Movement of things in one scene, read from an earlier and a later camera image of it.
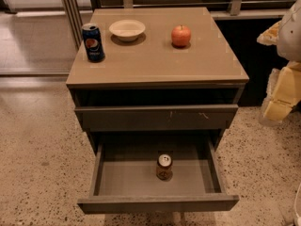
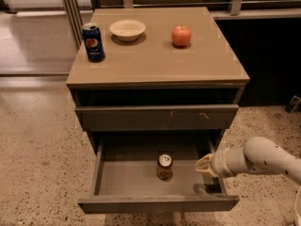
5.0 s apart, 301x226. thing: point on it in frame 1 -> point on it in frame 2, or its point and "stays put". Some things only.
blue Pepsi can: [93, 43] stays put
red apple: [181, 36] stays put
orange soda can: [164, 169] stays put
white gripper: [291, 37] -> [219, 163]
